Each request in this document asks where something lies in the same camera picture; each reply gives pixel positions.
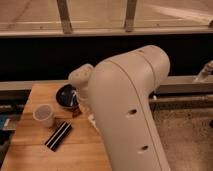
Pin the white plastic bottle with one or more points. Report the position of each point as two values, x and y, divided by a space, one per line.
92 120

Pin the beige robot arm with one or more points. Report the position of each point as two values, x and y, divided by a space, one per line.
117 92

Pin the metal utensil in bowl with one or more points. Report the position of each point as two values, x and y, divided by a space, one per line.
73 99

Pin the dark red block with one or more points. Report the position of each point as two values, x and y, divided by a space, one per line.
76 112

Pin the black bowl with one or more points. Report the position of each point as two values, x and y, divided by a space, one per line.
63 96

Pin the translucent plastic cup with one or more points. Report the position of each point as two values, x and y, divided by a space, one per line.
44 115

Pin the black striped box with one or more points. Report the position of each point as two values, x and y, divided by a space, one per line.
56 138

